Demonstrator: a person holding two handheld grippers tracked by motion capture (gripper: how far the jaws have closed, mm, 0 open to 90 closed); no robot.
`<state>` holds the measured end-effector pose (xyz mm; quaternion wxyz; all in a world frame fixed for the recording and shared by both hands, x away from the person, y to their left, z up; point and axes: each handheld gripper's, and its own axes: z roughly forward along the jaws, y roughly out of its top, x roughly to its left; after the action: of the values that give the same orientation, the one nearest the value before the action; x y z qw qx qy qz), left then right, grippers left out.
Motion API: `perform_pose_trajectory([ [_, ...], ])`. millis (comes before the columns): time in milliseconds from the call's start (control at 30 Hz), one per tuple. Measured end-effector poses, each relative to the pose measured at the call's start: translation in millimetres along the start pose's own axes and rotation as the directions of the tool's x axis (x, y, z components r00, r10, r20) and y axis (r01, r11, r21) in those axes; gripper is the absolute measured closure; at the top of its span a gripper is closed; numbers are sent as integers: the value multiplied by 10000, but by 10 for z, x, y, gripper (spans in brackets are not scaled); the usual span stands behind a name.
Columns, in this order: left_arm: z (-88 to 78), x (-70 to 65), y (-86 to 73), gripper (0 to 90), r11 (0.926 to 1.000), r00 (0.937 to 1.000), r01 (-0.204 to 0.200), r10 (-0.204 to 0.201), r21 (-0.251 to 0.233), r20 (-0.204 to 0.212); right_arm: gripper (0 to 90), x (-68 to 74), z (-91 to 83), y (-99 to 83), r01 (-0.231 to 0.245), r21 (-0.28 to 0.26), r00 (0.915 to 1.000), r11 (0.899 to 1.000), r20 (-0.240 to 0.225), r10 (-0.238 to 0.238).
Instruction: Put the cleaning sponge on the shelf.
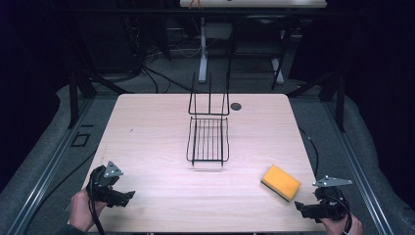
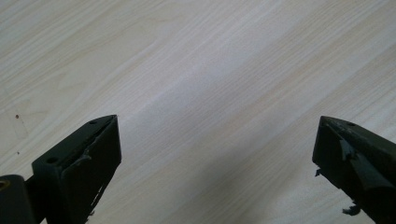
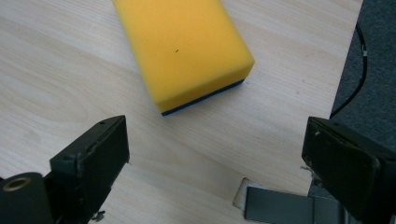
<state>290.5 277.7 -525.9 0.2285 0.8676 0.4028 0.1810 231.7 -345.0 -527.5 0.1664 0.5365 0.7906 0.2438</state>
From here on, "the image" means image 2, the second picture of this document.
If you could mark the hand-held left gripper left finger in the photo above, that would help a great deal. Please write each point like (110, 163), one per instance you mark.
(77, 168)

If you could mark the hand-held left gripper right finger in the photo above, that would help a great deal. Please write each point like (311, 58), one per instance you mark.
(358, 161)

